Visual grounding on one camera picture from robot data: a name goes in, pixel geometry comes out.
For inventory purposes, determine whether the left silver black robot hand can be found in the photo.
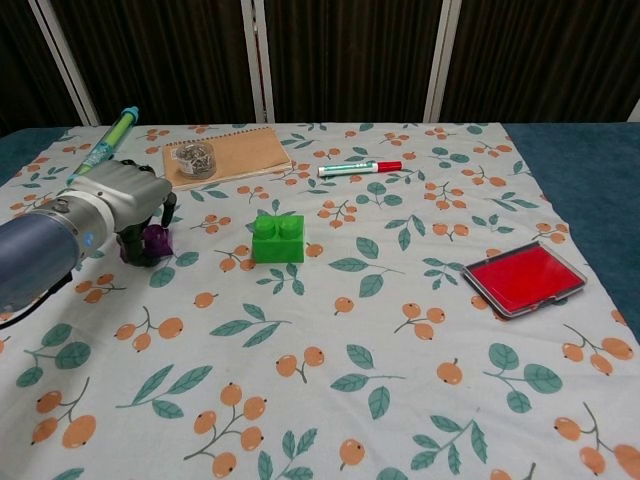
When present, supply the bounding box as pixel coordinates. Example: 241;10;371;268
67;158;180;270

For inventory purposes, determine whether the small purple building block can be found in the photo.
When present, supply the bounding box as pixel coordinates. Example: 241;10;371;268
142;224;175;258

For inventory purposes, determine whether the blue green toy pump tube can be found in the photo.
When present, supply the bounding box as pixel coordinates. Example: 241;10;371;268
65;105;141;186

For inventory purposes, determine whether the clear round box of clips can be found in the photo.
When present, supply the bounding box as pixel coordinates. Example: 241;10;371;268
177;141;218;180

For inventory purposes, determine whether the brown spiral notebook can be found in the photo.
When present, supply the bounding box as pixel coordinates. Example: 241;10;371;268
162;126;294;192

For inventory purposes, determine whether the green building block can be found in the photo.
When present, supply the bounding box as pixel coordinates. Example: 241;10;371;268
251;213;307;265

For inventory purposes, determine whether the green white marker red cap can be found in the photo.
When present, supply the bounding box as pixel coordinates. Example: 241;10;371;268
317;159;405;180

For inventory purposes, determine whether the floral leaf berry tablecloth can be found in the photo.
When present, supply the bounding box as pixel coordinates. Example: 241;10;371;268
0;121;640;480

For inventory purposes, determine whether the red ink pad clear case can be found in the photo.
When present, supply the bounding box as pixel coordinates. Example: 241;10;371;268
460;240;588;321

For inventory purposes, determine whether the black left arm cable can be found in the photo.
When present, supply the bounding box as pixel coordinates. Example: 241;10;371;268
0;272;74;330

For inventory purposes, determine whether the white partition frame post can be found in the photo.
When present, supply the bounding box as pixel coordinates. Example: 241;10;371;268
27;0;102;127
423;0;463;123
239;0;277;124

